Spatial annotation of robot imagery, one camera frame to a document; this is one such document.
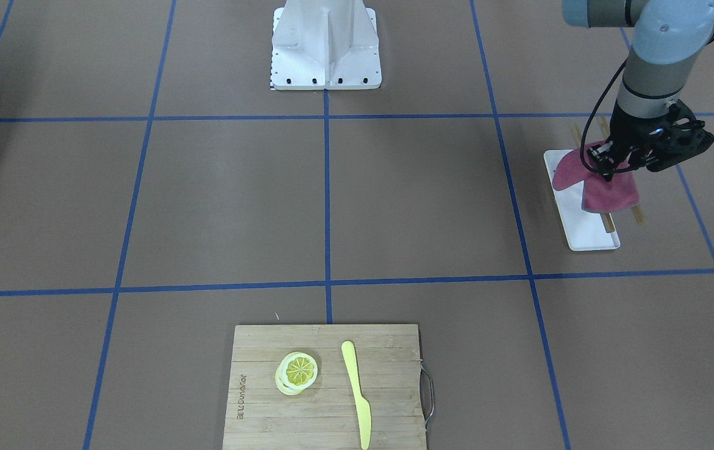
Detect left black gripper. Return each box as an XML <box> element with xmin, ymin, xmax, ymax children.
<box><xmin>587</xmin><ymin>101</ymin><xmax>673</xmax><ymax>182</ymax></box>

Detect red cleaning cloth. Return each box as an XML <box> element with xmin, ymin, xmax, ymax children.
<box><xmin>552</xmin><ymin>149</ymin><xmax>640</xmax><ymax>214</ymax></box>

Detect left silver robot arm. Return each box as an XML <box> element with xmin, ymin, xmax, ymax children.
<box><xmin>562</xmin><ymin>1</ymin><xmax>714</xmax><ymax>183</ymax></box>

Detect wooden rack bar outer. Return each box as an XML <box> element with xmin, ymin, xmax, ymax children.
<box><xmin>596</xmin><ymin>116</ymin><xmax>647</xmax><ymax>225</ymax></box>

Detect white rectangular tray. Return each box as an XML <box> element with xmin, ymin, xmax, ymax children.
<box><xmin>552</xmin><ymin>174</ymin><xmax>620</xmax><ymax>253</ymax></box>

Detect yellow plastic knife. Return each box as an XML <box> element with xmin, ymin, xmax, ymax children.
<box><xmin>340</xmin><ymin>340</ymin><xmax>373</xmax><ymax>449</ymax></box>

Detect yellow lemon slice toy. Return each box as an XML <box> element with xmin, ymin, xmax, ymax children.
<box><xmin>274</xmin><ymin>351</ymin><xmax>319</xmax><ymax>396</ymax></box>

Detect bamboo cutting board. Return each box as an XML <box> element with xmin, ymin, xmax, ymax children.
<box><xmin>222</xmin><ymin>324</ymin><xmax>427</xmax><ymax>449</ymax></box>

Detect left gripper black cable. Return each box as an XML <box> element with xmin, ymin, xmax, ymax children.
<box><xmin>579</xmin><ymin>59</ymin><xmax>627</xmax><ymax>176</ymax></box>

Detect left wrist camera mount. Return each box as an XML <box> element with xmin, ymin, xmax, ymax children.
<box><xmin>644</xmin><ymin>100</ymin><xmax>714</xmax><ymax>172</ymax></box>

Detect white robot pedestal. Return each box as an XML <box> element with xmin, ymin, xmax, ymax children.
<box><xmin>269</xmin><ymin>1</ymin><xmax>383</xmax><ymax>91</ymax></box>

